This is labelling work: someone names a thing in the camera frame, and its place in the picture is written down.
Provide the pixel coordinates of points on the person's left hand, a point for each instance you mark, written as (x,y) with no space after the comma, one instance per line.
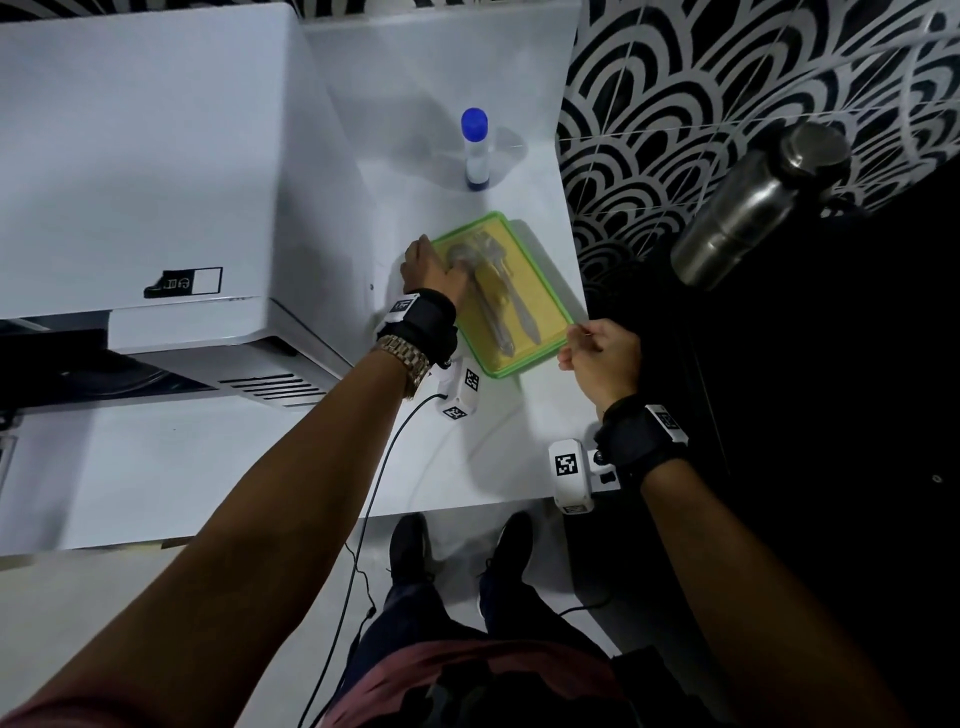
(429,271)

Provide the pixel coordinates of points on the person's right hand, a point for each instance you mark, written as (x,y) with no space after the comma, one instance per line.
(606,361)

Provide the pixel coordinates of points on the person's right fingers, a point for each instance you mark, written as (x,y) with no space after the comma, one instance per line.
(576,346)

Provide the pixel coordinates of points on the person's left fingers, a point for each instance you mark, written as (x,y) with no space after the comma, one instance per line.
(420,247)

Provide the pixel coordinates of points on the green-rimmed clear food container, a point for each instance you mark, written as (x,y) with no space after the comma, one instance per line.
(525,300)

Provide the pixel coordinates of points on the person's left forearm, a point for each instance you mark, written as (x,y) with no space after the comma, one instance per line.
(247,540)

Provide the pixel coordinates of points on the person's right forearm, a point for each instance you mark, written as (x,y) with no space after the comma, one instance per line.
(742,600)

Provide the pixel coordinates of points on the metal fork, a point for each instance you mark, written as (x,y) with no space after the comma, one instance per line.
(517,300)

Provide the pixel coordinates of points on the metal spoon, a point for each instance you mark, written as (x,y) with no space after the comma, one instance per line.
(487,307)

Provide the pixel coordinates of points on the blue-capped white bottle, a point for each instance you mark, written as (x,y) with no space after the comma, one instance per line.
(475,154)

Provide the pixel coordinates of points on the gold metal wristwatch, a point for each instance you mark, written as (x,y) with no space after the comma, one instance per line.
(405,358)

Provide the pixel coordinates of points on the person's black right shoe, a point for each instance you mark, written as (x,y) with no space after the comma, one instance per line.
(510,544)

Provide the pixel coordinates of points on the person's black shoe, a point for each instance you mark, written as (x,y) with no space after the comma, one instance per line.
(410,547)
(510,544)

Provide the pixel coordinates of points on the stainless steel flask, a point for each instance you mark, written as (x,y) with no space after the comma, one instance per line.
(739,214)

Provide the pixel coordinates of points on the black and white printer label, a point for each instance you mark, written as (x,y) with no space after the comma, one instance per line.
(184,283)

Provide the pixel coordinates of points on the black backpack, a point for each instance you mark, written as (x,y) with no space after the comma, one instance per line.
(825,420)

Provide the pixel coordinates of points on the person's black left shoe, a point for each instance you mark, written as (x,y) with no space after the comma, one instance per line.
(410,547)

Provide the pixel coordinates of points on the large white printer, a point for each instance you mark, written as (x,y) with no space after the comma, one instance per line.
(150,165)

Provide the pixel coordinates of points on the person's dark blue trousers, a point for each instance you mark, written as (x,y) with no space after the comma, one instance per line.
(450,615)

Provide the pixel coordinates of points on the person's red shirt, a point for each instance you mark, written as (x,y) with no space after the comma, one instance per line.
(480,679)

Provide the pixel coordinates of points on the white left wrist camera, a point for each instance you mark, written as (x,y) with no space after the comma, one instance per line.
(461,390)

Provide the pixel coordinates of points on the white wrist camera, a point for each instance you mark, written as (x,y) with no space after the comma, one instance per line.
(570,472)
(461,390)

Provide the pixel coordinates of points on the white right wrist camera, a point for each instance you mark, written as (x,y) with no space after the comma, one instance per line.
(570,472)

